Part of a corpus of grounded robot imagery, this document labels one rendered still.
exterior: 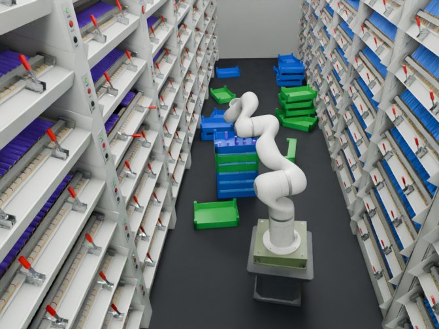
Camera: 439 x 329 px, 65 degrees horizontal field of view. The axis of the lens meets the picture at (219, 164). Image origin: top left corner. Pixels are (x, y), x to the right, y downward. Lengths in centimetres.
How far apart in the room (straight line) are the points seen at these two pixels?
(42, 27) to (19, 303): 71
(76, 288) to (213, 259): 113
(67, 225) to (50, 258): 12
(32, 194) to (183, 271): 135
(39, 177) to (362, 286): 174
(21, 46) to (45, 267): 61
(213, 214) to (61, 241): 152
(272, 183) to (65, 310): 89
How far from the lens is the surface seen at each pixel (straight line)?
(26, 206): 93
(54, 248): 109
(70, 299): 121
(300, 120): 363
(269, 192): 151
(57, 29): 109
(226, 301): 202
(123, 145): 146
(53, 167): 104
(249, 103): 182
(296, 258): 175
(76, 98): 115
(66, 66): 111
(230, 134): 251
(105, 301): 143
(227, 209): 249
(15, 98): 95
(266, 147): 165
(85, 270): 127
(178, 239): 232
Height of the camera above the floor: 168
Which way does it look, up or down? 35 degrees down
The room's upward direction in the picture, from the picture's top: 3 degrees counter-clockwise
